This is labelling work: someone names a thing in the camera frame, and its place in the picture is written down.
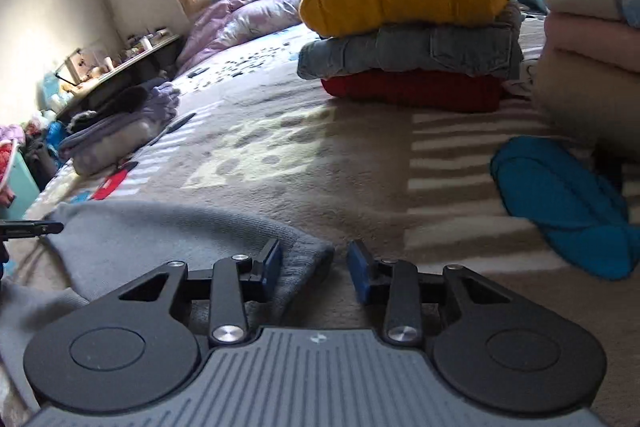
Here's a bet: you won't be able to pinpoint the folded denim jeans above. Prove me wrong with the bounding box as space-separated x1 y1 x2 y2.
297 1 524 81

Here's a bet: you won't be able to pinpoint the beige folded garment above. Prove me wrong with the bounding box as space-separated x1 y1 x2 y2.
531 48 640 160

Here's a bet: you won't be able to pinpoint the red folded sweater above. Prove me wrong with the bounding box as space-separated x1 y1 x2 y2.
321 69 507 113

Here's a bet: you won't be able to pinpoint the teal storage box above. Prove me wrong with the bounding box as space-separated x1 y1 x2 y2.
0 147 42 222

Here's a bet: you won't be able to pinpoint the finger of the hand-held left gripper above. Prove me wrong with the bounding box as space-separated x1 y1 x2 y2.
0 220 65 241

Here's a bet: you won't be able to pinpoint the purple quilt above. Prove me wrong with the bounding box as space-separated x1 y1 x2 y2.
175 0 313 75

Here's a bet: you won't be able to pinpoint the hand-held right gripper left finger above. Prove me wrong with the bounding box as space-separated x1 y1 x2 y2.
117 239 284 349

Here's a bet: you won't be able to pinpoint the cluttered dark desk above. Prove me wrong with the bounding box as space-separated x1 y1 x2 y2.
52 29 185 120

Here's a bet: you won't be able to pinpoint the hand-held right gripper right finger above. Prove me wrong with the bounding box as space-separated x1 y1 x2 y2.
346 239 507 349

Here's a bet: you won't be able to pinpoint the purple grey clothes stack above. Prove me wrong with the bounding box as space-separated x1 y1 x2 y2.
57 79 182 162

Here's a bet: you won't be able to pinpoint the grey sweatpants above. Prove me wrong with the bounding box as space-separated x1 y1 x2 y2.
0 199 337 408

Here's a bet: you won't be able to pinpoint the blue plastic bag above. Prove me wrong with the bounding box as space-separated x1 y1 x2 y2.
44 121 71 155

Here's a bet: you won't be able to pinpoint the white floral folded garment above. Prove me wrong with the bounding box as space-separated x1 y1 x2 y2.
72 122 161 178

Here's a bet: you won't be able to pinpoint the pink cartoon folded garment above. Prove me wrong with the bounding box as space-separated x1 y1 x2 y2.
544 13 640 58

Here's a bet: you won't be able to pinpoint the dark grey folded garment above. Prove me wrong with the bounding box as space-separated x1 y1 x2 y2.
67 84 153 134

